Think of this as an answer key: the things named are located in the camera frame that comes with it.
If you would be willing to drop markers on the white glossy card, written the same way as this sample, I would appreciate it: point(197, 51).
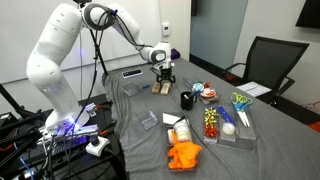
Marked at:
point(170, 118)

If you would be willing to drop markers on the orange crumpled cloth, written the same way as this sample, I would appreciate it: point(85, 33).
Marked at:
point(183, 155)

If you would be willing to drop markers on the stack of tape rolls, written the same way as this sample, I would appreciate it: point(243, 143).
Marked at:
point(182, 131)

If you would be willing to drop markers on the white printed paper sheet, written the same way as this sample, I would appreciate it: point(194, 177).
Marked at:
point(254, 89)

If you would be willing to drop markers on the small orange plastic bag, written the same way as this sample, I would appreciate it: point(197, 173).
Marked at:
point(315, 127)

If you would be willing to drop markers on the clear compartment organizer tray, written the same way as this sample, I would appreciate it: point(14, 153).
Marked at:
point(248, 133)

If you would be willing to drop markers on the white wall thermostat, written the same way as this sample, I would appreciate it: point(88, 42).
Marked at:
point(165, 29)

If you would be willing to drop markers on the long clear plastic tray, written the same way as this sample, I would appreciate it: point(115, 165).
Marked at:
point(170, 133)

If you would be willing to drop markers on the blue tube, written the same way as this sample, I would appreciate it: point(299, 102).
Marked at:
point(226, 114)

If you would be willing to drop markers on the red gift bow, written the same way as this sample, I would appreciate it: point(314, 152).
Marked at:
point(210, 131)

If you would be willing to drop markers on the black mesh office chair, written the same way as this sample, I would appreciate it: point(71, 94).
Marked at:
point(273, 63)

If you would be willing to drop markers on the clear ribbon tray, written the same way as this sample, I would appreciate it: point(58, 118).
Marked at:
point(188, 83)

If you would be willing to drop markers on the grey tablecloth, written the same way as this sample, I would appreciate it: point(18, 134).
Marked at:
point(266, 153)

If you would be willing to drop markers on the red white ribbon spool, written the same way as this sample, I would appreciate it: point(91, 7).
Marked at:
point(208, 93)

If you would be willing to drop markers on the light wooden block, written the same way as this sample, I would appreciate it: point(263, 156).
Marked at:
point(156, 87)
point(165, 88)

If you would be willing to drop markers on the clear acrylic holder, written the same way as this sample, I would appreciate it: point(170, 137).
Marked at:
point(130, 88)
point(147, 120)

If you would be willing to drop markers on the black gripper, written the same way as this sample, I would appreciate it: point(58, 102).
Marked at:
point(165, 71)

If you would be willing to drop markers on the black wall television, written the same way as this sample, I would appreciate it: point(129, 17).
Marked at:
point(309, 13)

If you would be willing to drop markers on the gold gift bow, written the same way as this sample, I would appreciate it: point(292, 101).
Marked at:
point(211, 116)

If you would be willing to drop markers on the black pen cup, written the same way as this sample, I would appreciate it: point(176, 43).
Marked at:
point(187, 101)

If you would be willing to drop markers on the white framed black tablet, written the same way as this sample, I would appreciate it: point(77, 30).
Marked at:
point(132, 73)

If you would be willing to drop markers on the black equipment cart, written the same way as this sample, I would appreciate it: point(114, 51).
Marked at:
point(20, 156)

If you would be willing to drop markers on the white tape roll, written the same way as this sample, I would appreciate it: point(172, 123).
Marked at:
point(228, 128)

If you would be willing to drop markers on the black camera tripod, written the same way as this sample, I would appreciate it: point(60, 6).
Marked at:
point(99, 53)

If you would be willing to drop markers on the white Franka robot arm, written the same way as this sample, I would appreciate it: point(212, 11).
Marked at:
point(50, 66)

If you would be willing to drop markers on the blue green ribbon spool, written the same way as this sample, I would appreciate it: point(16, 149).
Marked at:
point(198, 87)

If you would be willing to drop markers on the small blue marker cap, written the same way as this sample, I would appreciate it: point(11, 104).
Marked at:
point(146, 86)

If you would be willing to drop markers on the pens bundle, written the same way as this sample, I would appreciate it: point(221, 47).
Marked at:
point(190, 95)

